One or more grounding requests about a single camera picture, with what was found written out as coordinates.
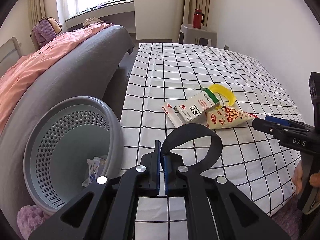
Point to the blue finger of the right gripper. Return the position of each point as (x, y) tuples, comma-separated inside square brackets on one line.
[(271, 128), (283, 122)]

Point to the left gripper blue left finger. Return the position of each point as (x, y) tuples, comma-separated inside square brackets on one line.
[(156, 176)]

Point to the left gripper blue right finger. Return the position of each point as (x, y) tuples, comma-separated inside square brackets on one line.
[(168, 174)]

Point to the white red sachet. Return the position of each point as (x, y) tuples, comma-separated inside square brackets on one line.
[(172, 115)]

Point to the red white snack packet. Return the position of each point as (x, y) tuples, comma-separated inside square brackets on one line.
[(227, 117)]

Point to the lavender cardboard box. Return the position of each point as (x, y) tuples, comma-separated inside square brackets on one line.
[(95, 169)]

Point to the green white medicine box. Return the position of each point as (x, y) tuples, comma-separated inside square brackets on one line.
[(192, 108)]

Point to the yellow plastic lid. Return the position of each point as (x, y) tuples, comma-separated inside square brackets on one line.
[(223, 91)]

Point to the grey perforated trash basket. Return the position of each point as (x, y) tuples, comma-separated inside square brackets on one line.
[(54, 164)]

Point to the grey bed mattress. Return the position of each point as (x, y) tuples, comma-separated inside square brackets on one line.
[(86, 70)]

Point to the grey plastic stool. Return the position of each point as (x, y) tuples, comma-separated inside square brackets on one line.
[(188, 35)]

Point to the red water bottle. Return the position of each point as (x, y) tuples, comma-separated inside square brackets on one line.
[(198, 19)]

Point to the beige cloth on sill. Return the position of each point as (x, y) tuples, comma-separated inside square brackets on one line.
[(91, 21)]

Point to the pink duvet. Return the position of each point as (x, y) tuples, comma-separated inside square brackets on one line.
[(18, 78)]

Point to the purple knitted bag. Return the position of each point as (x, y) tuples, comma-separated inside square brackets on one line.
[(42, 33)]

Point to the grey headboard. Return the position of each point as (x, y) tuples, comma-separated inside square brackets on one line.
[(10, 53)]

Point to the beige left curtain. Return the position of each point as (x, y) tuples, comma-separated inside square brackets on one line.
[(36, 11)]

